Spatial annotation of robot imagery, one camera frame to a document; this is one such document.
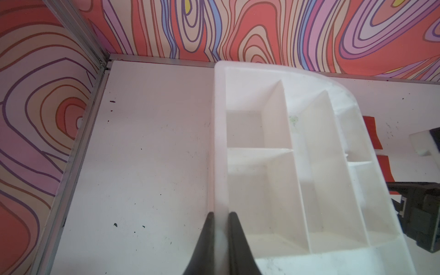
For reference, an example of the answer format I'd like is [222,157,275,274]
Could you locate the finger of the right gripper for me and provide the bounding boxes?
[386,182,440,196]

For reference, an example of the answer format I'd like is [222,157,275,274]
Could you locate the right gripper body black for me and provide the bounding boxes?
[398,189,440,253]

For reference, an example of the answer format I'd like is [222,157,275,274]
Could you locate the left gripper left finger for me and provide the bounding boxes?
[183,212,215,275]

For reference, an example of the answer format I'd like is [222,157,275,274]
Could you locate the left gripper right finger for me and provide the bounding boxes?
[228,212,262,275]

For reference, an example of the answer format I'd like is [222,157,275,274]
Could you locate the red postcard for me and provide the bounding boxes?
[363,116,383,150]
[377,155,395,183]

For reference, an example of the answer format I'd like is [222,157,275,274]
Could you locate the white plastic drawer organizer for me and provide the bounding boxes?
[209,61,415,275]

